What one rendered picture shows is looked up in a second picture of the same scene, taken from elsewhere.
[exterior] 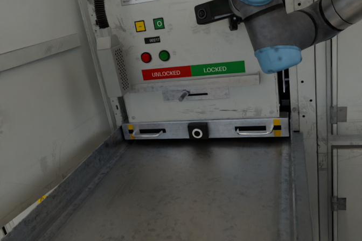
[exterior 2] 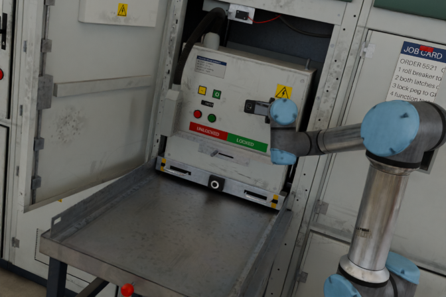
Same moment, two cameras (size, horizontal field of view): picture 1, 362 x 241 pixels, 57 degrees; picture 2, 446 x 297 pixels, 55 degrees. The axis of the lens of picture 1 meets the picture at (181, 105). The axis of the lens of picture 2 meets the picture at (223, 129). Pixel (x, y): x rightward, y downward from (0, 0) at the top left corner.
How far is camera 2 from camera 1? 0.65 m
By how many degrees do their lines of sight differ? 4
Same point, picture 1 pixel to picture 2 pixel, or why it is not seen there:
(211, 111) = (231, 172)
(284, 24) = (291, 139)
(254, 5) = (278, 123)
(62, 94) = (123, 118)
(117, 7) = (190, 70)
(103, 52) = (169, 101)
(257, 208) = (239, 247)
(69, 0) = (154, 49)
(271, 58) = (277, 156)
